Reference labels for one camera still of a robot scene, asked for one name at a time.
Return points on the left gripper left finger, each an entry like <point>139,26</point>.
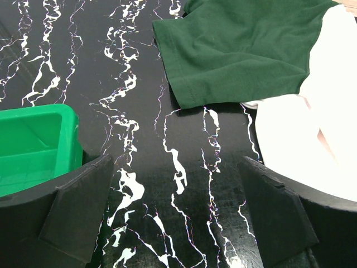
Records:
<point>56,223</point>

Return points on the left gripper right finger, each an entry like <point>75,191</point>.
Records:
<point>296,225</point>

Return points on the white and green t-shirt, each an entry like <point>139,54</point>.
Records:
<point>293,62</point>

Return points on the green plastic tray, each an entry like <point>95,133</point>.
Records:
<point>38,144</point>

